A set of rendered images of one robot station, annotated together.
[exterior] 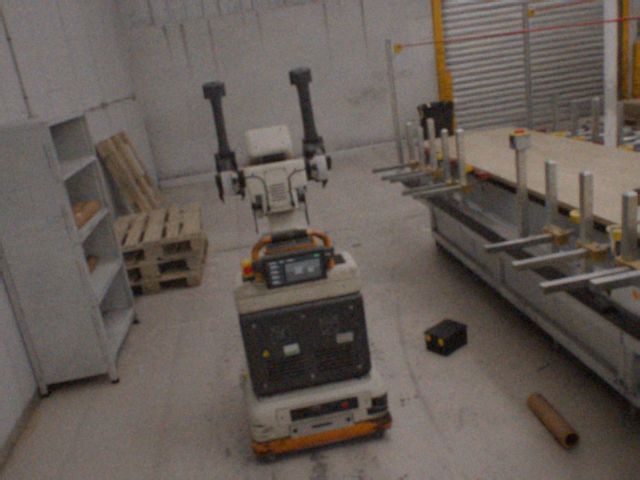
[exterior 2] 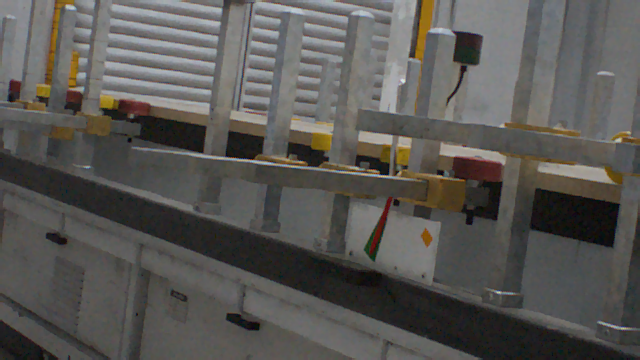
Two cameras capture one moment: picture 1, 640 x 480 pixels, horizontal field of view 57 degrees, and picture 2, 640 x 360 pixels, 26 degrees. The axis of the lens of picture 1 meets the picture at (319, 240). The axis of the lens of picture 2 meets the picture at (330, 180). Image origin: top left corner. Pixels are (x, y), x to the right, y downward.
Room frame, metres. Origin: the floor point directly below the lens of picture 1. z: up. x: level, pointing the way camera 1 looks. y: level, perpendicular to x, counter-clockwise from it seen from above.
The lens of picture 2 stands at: (-0.09, 0.07, 0.95)
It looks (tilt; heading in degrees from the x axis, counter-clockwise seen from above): 3 degrees down; 334
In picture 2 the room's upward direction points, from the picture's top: 8 degrees clockwise
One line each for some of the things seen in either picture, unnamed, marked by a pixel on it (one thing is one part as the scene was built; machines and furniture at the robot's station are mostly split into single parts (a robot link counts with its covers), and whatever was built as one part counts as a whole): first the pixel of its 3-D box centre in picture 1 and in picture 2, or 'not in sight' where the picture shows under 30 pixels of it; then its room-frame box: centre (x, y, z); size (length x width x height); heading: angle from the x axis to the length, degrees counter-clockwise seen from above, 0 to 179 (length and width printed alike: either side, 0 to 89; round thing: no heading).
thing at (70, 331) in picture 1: (64, 245); not in sight; (3.60, 1.58, 0.78); 0.90 x 0.45 x 1.55; 6
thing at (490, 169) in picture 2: not in sight; (473, 190); (1.82, -1.10, 0.85); 0.08 x 0.08 x 0.11
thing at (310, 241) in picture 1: (291, 255); not in sight; (2.45, 0.13, 0.87); 0.23 x 0.15 x 0.11; 96
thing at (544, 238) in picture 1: (535, 241); (238, 168); (2.30, -0.88, 0.82); 0.43 x 0.03 x 0.04; 96
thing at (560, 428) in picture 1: (552, 418); not in sight; (2.18, -0.88, 0.04); 0.30 x 0.08 x 0.08; 6
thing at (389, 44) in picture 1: (400, 106); not in sight; (4.65, -0.77, 1.20); 0.15 x 0.12 x 1.00; 6
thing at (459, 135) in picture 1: (461, 171); (92, 88); (3.34, -0.87, 0.92); 0.04 x 0.04 x 0.48; 6
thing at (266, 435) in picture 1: (311, 384); not in sight; (2.56, 0.14, 0.16); 0.67 x 0.64 x 0.25; 6
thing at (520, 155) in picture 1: (522, 197); (220, 107); (2.61, -0.94, 0.93); 0.05 x 0.05 x 0.45; 6
